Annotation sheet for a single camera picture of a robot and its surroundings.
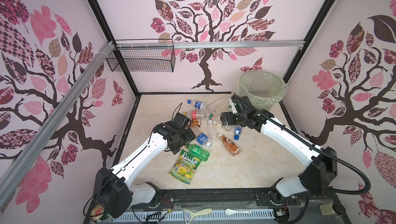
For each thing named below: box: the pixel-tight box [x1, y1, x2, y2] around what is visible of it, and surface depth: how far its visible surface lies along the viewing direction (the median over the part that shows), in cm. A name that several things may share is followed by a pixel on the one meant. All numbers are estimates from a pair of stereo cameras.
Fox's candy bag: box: [168, 149, 202, 185], surface depth 83 cm
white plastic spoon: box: [224, 208, 252, 216], surface depth 71 cm
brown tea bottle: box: [217, 133, 241, 157], surface depth 89 cm
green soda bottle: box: [184, 143, 210, 162], surface depth 87 cm
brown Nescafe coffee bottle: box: [190, 119, 201, 128], surface depth 99 cm
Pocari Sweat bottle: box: [196, 132, 212, 148], surface depth 91 cm
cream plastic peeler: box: [183, 208, 213, 224], surface depth 71 cm
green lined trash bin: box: [237, 69, 289, 111], surface depth 94 cm
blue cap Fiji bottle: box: [233, 124, 242, 141], surface depth 96 cm
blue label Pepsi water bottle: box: [187, 99, 207, 111], surface depth 109 cm
